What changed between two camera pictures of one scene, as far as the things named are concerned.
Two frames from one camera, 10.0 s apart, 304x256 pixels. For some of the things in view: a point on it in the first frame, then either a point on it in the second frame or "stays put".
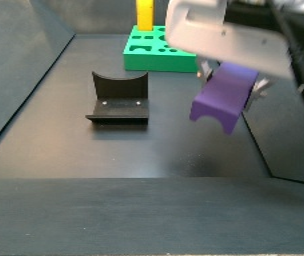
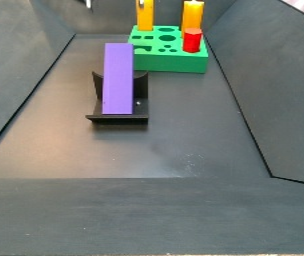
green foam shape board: [148, 53] stays put
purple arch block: [224, 94] → [118, 73]
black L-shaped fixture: [121, 101] stays put
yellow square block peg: [145, 14] stays put
